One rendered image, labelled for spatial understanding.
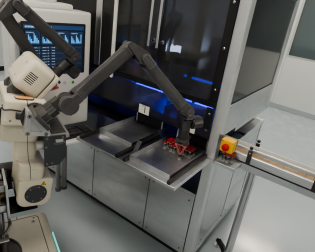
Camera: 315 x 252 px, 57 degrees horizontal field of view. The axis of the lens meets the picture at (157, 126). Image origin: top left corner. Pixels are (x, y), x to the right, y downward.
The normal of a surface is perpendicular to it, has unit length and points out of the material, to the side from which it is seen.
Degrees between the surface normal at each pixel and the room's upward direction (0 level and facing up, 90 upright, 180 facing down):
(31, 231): 0
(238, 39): 90
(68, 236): 0
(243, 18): 90
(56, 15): 90
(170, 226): 90
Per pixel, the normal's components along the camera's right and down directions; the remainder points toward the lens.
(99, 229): 0.13, -0.91
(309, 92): -0.58, 0.26
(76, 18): 0.69, 0.37
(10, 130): 0.51, 0.40
